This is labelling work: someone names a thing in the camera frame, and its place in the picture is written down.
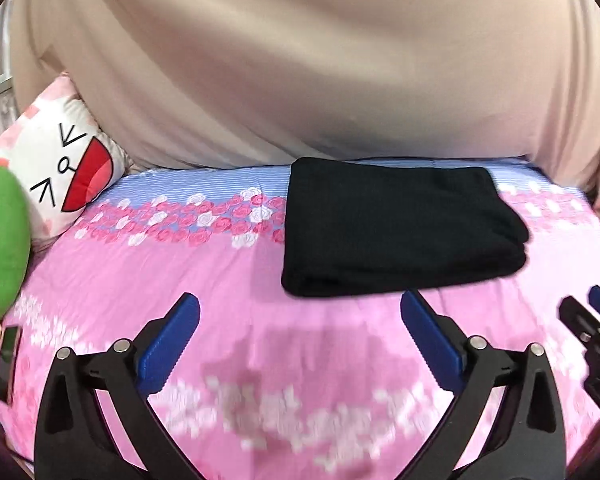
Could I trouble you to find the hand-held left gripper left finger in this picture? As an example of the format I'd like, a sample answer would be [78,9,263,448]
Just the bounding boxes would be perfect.
[34,292,201,480]

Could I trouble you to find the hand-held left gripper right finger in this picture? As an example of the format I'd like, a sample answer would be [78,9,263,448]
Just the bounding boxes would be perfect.
[400,290,569,480]

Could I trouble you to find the black pants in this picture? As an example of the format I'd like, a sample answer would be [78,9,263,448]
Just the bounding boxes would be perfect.
[281,157,531,298]

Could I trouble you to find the pink floral bedsheet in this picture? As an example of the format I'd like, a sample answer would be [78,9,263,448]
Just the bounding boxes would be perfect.
[0,158,600,480]

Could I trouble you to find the black smartphone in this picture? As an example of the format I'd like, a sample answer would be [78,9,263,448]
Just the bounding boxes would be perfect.
[0,325,22,404]

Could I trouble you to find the green plush toy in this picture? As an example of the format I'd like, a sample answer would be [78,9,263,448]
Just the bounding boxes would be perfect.
[0,164,31,328]

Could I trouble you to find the white cartoon face pillow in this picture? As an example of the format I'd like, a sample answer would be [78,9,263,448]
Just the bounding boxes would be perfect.
[0,74,134,239]

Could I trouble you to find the beige cloth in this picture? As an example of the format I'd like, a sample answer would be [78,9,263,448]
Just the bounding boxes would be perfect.
[11,0,600,193]

